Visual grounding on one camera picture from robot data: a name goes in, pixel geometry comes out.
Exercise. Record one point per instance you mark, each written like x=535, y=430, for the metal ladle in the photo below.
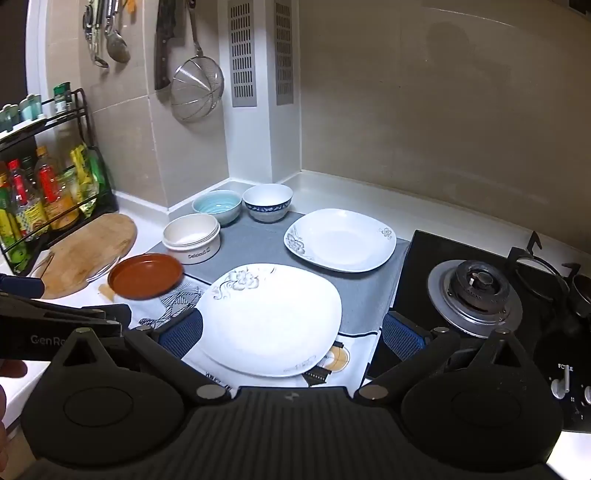
x=98, y=44

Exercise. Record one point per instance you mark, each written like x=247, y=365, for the person's left hand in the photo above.
x=11, y=368

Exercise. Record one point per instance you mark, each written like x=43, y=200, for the yellow oil bottle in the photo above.
x=53, y=194

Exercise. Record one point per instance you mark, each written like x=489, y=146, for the silver stove knob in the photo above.
x=561, y=383

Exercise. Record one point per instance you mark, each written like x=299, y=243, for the teal cap spice jar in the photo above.
x=9, y=118
x=32, y=108

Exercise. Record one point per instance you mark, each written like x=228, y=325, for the white bowl blue pattern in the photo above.
x=268, y=198

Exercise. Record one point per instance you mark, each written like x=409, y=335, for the black glass gas stove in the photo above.
x=415, y=263

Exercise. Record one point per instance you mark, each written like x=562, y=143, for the black pan support grate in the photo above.
x=538, y=267

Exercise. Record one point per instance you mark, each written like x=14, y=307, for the metal serving spoon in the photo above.
x=118, y=46

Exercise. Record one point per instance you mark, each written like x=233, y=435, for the large white floral plate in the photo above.
x=272, y=318

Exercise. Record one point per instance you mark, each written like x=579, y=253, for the light blue bowl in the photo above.
x=217, y=205

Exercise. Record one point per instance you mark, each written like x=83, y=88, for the grey printed dish mat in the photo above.
x=258, y=242

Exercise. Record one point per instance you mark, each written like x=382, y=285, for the red cap sauce bottle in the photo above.
x=25, y=203

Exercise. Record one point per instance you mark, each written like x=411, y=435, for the metal stove burner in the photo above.
x=475, y=290

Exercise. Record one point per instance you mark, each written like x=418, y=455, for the green cap spice jar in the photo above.
x=62, y=99

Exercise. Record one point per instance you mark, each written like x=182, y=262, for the round wooden cutting board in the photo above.
x=83, y=251

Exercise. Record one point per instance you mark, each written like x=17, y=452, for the small white floral plate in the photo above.
x=344, y=242

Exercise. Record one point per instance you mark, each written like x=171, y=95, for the grey vent grille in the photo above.
x=284, y=53
x=242, y=55

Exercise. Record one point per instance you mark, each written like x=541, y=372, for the green sauce bottle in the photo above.
x=9, y=240

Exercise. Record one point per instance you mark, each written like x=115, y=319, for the white straight-sided bowl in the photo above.
x=191, y=237

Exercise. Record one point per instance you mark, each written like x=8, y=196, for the dark blue object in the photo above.
x=23, y=286

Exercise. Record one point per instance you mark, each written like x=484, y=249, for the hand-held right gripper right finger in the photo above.
x=402, y=338

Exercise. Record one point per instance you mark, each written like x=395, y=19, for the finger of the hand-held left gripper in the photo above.
x=99, y=314

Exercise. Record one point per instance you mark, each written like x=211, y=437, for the kitchen cleaver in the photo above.
x=164, y=50

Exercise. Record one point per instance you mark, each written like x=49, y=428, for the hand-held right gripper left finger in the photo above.
x=181, y=333

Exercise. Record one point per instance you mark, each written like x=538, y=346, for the brown plate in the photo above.
x=145, y=278

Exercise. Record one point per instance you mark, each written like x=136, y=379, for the yellow green seasoning packets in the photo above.
x=87, y=177

